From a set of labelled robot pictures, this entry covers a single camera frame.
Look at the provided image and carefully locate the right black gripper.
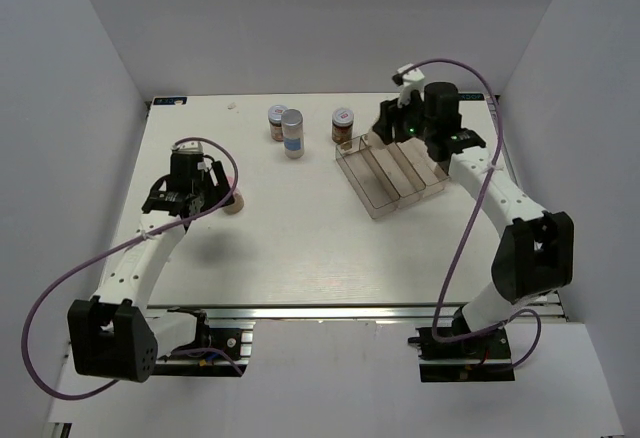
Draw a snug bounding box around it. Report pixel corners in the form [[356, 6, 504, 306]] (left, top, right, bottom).
[[373, 88, 435, 146]]

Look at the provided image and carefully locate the yellow cap spice bottle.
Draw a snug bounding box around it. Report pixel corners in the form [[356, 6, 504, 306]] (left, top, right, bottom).
[[222, 189, 245, 215]]

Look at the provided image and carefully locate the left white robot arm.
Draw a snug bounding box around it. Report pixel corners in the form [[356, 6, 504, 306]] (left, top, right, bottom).
[[67, 141, 234, 382]]

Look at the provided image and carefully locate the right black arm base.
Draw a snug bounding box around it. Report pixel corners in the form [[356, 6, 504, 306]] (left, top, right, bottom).
[[407, 327, 515, 383]]

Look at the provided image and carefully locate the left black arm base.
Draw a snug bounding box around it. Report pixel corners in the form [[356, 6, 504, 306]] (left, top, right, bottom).
[[147, 307, 253, 378]]

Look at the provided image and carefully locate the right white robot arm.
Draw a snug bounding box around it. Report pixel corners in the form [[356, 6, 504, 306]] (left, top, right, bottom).
[[369, 82, 574, 357]]

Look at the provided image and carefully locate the right blue corner sticker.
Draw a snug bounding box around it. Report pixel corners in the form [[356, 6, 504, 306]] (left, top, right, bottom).
[[458, 92, 485, 101]]

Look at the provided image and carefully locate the blue corner sticker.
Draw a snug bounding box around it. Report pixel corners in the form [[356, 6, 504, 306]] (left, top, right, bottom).
[[152, 96, 187, 106], [458, 92, 485, 101]]

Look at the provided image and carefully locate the clear acrylic organizer tray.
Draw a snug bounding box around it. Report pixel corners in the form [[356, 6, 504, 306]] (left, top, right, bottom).
[[335, 135, 448, 219]]

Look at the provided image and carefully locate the right red label spice jar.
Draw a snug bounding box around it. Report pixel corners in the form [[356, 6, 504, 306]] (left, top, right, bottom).
[[332, 108, 354, 144]]

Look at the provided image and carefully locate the red label spice jar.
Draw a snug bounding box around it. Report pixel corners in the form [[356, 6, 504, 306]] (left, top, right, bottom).
[[267, 104, 288, 142], [332, 108, 354, 144]]

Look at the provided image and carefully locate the left blue corner sticker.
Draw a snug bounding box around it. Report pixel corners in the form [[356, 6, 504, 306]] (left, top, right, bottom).
[[152, 96, 187, 106]]

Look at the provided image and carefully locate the left red label spice jar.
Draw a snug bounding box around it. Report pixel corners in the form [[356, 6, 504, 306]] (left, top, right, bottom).
[[267, 104, 288, 142]]

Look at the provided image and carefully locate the left silver lid pearl jar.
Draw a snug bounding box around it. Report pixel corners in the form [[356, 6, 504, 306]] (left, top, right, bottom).
[[281, 109, 304, 159]]

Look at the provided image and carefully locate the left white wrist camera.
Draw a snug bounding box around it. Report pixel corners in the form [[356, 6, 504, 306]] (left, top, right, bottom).
[[171, 140, 204, 158]]

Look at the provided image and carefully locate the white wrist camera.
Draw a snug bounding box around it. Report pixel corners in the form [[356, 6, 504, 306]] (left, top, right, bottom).
[[171, 140, 204, 158], [392, 63, 425, 108]]

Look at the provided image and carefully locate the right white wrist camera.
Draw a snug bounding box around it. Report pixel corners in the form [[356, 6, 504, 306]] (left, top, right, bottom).
[[392, 63, 425, 108]]

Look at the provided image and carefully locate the aluminium front frame rail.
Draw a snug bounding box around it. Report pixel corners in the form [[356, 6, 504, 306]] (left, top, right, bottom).
[[143, 295, 567, 321]]

